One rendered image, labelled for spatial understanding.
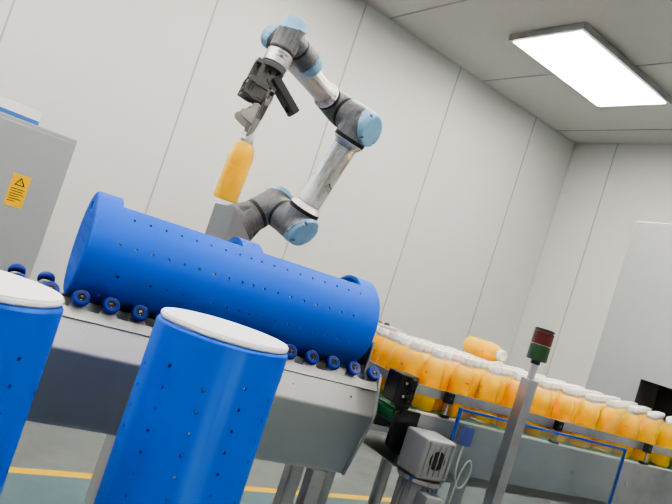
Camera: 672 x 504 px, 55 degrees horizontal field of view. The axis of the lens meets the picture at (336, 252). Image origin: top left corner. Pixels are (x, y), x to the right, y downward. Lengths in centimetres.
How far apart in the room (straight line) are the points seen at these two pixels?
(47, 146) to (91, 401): 161
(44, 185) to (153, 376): 197
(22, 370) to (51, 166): 217
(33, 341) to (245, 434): 47
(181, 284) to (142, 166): 291
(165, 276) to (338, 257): 376
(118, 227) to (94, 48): 294
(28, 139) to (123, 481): 207
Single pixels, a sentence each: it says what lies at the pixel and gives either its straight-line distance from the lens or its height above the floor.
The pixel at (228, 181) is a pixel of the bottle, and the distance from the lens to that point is 179.
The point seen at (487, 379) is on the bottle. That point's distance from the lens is 225.
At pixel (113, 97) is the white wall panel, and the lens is 457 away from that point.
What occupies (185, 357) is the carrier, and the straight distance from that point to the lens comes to 127.
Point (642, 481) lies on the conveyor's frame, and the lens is 287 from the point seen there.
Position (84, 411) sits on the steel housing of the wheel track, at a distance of 184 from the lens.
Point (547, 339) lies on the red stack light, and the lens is 207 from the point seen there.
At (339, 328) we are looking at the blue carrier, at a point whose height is 107.
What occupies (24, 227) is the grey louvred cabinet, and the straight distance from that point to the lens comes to 318.
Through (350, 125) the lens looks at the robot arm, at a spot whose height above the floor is 171.
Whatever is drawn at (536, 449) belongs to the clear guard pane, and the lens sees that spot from 234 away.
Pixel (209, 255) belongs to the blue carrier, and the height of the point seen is 116.
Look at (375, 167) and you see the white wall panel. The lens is 554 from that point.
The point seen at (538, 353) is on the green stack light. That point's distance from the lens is 207.
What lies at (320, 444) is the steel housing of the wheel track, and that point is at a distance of 206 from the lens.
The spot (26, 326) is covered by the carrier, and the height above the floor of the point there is 100.
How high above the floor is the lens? 120
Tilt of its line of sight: 3 degrees up
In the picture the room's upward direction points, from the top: 18 degrees clockwise
